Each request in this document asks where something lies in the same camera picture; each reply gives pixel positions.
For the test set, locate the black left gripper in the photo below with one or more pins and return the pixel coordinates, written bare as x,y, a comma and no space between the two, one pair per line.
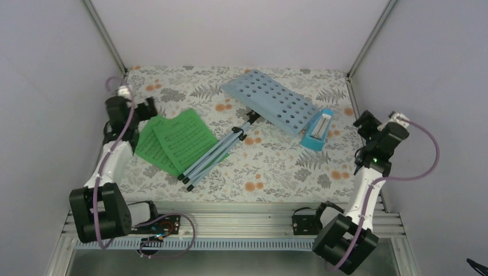
146,114

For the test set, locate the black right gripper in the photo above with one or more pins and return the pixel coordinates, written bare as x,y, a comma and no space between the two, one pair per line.
371,121

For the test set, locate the green sheet music page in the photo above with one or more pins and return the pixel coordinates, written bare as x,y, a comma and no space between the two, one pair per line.
184,139
150,149

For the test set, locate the blue metronome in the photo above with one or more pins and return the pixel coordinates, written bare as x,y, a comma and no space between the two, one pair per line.
315,135

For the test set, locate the light blue music stand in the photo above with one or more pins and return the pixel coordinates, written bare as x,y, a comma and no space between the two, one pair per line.
266,98

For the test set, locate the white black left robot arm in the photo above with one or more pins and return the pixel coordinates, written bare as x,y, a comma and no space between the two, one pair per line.
98,208

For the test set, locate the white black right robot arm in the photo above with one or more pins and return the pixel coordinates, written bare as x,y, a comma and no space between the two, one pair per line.
346,238

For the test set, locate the floral patterned table mat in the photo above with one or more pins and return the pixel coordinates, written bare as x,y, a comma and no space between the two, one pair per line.
269,165

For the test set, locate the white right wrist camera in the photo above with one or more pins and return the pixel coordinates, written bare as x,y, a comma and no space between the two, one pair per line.
398,117

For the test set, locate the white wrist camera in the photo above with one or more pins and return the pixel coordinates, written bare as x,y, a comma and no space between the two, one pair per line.
398,117
124,91

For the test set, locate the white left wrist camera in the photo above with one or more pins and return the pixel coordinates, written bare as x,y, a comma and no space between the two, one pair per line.
124,91

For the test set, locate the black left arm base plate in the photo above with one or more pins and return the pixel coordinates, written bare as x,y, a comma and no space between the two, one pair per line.
165,227

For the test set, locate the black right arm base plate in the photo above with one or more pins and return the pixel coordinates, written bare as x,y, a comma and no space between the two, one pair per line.
306,224

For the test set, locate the aluminium mounting rail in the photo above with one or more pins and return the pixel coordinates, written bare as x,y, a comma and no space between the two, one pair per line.
254,220

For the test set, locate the slotted grey cable duct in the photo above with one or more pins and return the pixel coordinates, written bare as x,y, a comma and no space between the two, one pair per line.
208,244

